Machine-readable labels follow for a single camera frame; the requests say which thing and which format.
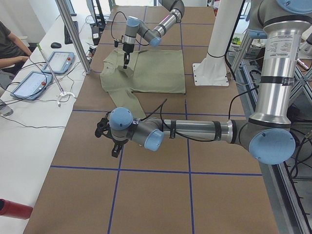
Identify red bottle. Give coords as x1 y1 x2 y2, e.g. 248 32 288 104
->
0 199 33 219

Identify far blue teach pendant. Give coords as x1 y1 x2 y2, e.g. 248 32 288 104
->
44 51 75 75

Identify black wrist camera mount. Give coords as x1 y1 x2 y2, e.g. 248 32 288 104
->
95 112 110 138
114 39 124 48

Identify seated person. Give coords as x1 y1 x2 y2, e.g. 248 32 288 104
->
0 22 32 75

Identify olive green long-sleeve shirt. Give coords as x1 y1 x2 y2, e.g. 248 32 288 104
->
100 49 186 118

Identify blue tape grid lines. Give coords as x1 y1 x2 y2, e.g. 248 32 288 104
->
50 6 263 234

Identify aluminium frame post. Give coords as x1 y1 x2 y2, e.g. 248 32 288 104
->
55 0 91 75

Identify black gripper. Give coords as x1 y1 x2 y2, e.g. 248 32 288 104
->
108 133 129 157
123 42 134 69

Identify near blue teach pendant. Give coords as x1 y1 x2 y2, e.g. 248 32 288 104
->
10 71 52 100

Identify white central pedestal column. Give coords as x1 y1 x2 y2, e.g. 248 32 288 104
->
207 0 245 58

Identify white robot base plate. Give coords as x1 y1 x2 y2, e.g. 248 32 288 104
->
192 62 229 86

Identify blue teach pendant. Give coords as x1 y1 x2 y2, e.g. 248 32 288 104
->
10 71 52 100
44 51 75 75

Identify black keyboard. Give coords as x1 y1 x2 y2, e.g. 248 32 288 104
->
63 20 79 45

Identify black computer mouse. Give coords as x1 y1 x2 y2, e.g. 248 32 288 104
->
50 42 62 49

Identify black braided camera cable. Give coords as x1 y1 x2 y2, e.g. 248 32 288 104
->
110 11 128 41
141 90 259 142

